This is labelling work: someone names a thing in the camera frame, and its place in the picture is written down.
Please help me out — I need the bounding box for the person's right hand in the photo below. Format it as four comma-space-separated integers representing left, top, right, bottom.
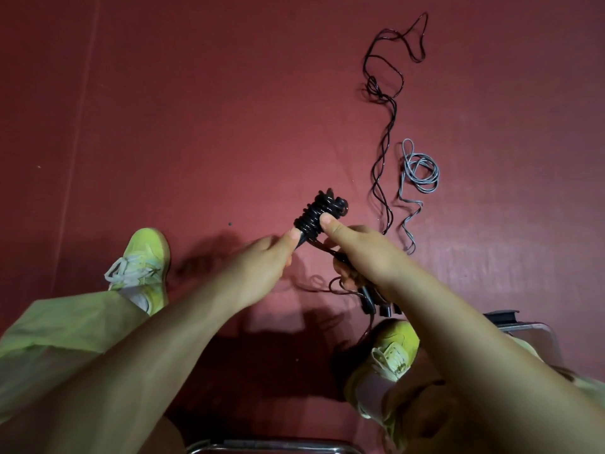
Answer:
320, 215, 413, 293

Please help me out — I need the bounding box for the person's left hand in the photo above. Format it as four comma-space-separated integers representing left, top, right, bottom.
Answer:
220, 228, 303, 312

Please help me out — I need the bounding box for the black cable with plugs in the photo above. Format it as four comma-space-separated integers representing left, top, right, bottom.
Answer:
293, 187, 403, 346

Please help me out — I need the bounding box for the person's left forearm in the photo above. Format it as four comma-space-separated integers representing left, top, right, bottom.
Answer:
0, 275, 256, 454

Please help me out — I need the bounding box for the person's right forearm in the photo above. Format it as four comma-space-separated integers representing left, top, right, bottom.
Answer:
378, 265, 605, 454

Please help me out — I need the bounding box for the yellow-green right shoe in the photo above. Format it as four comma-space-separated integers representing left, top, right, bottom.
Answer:
343, 319, 421, 421

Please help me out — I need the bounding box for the yellow-green shoe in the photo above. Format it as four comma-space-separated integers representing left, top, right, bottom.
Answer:
104, 227, 172, 316
343, 319, 421, 421

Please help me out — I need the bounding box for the yellow-green left shoe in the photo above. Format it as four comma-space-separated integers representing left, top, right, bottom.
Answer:
104, 227, 172, 316

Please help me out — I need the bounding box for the white left sock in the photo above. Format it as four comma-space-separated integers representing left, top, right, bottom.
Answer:
118, 284, 153, 313

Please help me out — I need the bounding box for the white sock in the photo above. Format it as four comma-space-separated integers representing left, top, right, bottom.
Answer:
118, 284, 153, 313
354, 371, 394, 414

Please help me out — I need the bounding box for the white right sock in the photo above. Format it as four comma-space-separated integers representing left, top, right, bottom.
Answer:
354, 371, 394, 414

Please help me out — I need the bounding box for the grey stool with black part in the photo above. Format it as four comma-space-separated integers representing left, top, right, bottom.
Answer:
482, 309, 564, 369

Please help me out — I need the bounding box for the grey cable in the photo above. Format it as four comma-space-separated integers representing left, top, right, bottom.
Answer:
394, 139, 441, 256

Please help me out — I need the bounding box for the long black cable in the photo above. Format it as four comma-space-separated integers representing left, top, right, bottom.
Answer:
361, 12, 429, 235

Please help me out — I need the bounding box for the metal chair frame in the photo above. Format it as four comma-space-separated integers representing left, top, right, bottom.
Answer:
185, 437, 354, 454

